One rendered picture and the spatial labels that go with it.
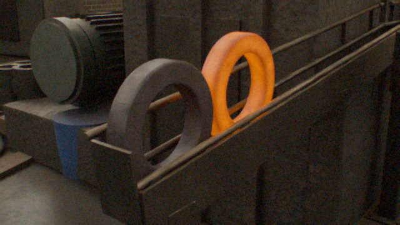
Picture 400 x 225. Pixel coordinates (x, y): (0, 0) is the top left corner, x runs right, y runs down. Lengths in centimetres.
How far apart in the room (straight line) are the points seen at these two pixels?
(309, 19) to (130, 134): 70
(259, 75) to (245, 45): 9
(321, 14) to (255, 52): 43
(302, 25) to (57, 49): 117
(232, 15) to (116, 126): 77
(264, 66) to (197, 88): 19
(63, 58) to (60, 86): 13
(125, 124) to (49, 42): 154
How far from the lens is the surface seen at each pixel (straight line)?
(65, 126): 197
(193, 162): 62
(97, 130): 61
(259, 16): 119
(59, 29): 200
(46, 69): 212
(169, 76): 59
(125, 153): 54
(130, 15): 154
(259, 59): 77
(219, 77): 68
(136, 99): 55
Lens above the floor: 83
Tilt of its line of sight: 16 degrees down
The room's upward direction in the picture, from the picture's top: straight up
